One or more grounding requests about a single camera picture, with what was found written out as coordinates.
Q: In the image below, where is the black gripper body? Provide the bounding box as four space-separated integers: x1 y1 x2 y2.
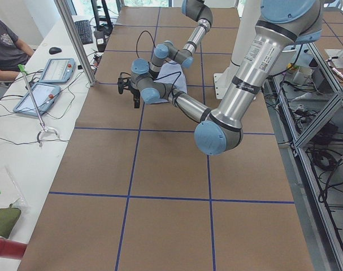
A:
118 72 140 99

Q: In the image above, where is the blue striped button-up shirt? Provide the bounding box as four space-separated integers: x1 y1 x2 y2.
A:
154 61 188 93

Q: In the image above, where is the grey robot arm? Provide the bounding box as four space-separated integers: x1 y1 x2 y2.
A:
118 1 324 155
149 1 213 78

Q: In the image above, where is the far blue teach pendant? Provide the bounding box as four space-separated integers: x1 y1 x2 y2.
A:
39 58 75 84

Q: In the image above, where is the blue teach pendant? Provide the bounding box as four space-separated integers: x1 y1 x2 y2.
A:
13 83 60 116
39 58 75 84

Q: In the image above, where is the black keyboard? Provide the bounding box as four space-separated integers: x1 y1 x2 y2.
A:
74 20 93 45

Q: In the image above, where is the black computer mouse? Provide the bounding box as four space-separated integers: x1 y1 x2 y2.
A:
49 47 62 55

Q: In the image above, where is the near blue teach pendant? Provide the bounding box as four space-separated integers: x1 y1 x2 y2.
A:
13 83 60 116

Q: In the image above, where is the reacher grabber stick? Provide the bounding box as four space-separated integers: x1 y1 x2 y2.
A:
18 64 59 147

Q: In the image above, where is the seated person grey shirt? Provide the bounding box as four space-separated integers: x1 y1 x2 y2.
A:
0 20 34 82

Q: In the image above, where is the white plastic bag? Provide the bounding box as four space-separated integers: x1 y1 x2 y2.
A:
0 167 29 213

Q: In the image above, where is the olive green pouch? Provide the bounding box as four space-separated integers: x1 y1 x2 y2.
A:
0 206 21 239

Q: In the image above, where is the red fire extinguisher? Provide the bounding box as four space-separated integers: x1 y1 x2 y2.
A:
0 238 27 260

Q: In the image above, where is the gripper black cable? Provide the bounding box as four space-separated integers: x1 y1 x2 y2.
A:
136 30 157 60
154 71 183 94

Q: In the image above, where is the aluminium frame post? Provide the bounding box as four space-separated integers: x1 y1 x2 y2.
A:
54 0 95 86

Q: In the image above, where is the floor cable bundle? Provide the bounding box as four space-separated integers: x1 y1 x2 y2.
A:
303 146 343 204

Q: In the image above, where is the aluminium frame rail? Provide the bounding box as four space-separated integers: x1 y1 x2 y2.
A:
264 37 343 270

